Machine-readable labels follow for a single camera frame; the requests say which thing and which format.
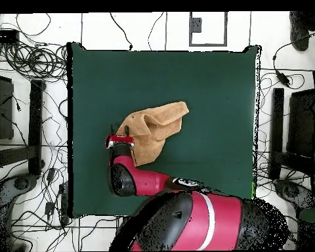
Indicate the orange terry towel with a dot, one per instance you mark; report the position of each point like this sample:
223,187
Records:
152,131

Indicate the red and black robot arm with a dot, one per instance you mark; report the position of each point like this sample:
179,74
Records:
147,181

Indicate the large black flat case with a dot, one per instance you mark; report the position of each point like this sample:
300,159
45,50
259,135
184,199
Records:
302,123
1,110

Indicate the black power adapter brick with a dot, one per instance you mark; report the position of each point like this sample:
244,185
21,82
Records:
51,174
49,208

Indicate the black upright stand bar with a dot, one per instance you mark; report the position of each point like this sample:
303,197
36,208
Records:
36,126
277,126

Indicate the black power strip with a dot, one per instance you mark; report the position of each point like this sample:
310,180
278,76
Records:
64,202

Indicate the dark green table cloth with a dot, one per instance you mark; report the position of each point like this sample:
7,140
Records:
212,105

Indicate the small dark square plate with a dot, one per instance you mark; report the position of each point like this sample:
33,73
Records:
196,25

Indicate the person's dark foot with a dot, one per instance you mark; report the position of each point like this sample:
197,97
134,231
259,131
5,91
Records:
300,31

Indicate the grey square floor frame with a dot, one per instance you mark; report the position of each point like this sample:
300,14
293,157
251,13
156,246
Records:
207,45

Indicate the black network switch box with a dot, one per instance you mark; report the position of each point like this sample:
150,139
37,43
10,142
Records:
4,36

